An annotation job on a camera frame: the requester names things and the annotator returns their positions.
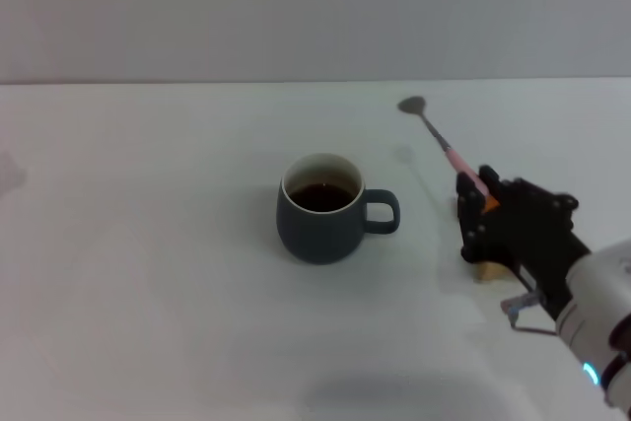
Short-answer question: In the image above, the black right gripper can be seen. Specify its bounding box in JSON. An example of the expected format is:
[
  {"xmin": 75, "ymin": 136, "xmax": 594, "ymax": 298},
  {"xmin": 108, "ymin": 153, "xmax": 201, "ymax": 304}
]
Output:
[{"xmin": 455, "ymin": 164, "xmax": 594, "ymax": 323}]

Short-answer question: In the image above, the pink handled metal spoon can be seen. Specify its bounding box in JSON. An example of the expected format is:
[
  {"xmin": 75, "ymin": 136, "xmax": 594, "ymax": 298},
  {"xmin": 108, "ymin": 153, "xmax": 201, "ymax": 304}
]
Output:
[{"xmin": 397, "ymin": 95, "xmax": 490, "ymax": 198}]

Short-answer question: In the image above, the dark grey ceramic coffee mug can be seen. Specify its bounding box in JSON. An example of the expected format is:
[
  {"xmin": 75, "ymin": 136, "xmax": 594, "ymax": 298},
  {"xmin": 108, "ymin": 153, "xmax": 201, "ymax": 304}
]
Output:
[{"xmin": 275, "ymin": 152, "xmax": 401, "ymax": 265}]

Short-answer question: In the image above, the dark brown wooden block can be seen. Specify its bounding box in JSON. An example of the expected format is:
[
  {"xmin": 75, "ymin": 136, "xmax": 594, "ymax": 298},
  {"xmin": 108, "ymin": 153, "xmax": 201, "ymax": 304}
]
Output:
[{"xmin": 451, "ymin": 196, "xmax": 500, "ymax": 220}]

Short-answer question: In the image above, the light wooden arch block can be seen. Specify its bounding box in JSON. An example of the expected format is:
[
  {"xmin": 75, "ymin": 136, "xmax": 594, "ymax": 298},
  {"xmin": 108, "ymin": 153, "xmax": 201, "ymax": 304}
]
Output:
[{"xmin": 473, "ymin": 260, "xmax": 520, "ymax": 285}]

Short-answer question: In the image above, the grey right gripper cable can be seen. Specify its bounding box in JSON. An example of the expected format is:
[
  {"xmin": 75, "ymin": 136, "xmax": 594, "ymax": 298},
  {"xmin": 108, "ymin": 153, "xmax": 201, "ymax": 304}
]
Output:
[{"xmin": 499, "ymin": 291, "xmax": 559, "ymax": 336}]

